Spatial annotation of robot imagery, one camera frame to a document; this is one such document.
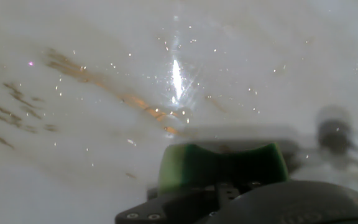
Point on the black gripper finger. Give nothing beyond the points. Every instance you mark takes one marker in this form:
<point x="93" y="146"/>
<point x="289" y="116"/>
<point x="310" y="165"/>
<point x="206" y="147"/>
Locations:
<point x="179" y="207"/>

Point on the green sponge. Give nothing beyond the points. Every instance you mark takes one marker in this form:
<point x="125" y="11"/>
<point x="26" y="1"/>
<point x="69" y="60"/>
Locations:
<point x="197" y="166"/>

